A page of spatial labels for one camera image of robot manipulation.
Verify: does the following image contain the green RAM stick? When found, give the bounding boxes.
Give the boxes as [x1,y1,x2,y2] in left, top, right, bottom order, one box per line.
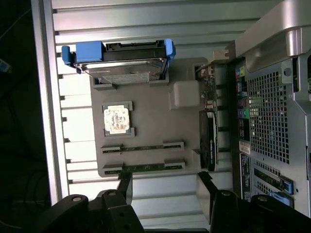
[104,163,183,173]
[102,144,182,154]

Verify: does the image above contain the grey parts rack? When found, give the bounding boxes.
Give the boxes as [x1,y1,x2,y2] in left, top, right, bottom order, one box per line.
[89,57,234,179]

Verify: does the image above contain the hard disk in blue caddy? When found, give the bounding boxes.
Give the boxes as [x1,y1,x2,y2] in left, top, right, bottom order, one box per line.
[61,39,176,85]

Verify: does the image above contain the blue cable connector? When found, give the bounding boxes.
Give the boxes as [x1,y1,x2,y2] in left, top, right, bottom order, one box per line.
[0,58,13,74]

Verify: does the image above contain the grey PC case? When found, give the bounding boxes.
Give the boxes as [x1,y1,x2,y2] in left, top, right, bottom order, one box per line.
[227,0,311,218]

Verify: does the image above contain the black graphics card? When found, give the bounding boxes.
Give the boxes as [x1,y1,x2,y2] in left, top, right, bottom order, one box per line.
[194,50,230,172]

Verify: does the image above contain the silver CPU chip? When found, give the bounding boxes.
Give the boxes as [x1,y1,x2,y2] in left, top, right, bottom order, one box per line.
[104,105,130,134]

